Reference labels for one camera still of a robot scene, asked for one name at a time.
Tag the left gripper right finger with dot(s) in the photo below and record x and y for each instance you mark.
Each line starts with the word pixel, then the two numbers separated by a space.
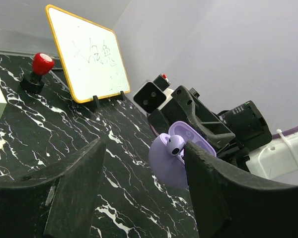
pixel 231 203

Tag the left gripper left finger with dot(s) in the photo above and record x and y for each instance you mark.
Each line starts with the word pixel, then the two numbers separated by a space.
pixel 57 201

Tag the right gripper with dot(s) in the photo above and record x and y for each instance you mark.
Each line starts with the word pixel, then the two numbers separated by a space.
pixel 185 106

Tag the purple earbud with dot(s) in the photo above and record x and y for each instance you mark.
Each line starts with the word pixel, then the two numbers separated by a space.
pixel 175 145

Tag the purple earbud case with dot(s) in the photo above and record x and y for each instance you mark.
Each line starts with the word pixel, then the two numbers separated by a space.
pixel 168 169

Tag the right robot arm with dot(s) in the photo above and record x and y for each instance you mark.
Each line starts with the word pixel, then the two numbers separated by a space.
pixel 239 136

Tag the white whiteboard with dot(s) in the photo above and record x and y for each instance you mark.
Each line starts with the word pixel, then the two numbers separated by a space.
pixel 90 56

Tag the red black button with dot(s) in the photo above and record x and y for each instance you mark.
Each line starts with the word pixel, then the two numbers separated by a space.
pixel 42 64

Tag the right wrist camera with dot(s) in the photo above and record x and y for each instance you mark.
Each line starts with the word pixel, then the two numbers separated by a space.
pixel 153 94

